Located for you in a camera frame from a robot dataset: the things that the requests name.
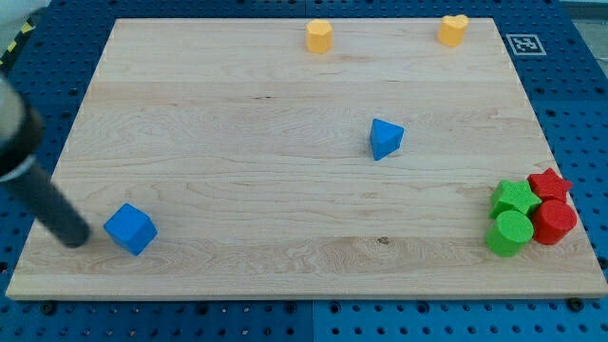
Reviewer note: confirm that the blue cube block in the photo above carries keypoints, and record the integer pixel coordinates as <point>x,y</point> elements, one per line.
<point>131,228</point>

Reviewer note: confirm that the robot arm end black-silver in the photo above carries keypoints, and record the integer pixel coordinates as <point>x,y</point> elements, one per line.
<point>22,131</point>

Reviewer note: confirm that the blue triangle block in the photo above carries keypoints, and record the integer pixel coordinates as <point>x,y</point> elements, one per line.
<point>385,138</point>

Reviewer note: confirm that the wooden board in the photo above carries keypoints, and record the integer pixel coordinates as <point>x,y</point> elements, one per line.
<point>252,158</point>

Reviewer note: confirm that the yellow hexagon block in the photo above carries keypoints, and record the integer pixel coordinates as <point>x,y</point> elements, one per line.
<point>319,36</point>

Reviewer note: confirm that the yellow heart block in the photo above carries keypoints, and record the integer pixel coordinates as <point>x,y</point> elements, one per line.
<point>452,30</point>

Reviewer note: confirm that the green star block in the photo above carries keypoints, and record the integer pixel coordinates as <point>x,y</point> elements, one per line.
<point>514,196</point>

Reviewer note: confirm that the green cylinder block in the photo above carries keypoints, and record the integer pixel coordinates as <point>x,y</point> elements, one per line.
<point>509,233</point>

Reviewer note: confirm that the red star block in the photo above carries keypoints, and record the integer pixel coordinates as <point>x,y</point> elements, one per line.
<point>549,185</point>

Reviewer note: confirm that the white fiducial marker tag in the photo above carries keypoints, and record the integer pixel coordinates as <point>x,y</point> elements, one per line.
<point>525,44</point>

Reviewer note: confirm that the red cylinder block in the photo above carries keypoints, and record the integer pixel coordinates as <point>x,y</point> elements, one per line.
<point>552,221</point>

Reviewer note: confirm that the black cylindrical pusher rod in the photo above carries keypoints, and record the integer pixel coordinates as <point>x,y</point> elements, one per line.
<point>44,200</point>

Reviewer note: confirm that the black yellow hazard tape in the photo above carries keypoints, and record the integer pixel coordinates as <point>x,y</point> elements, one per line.
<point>17,44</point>

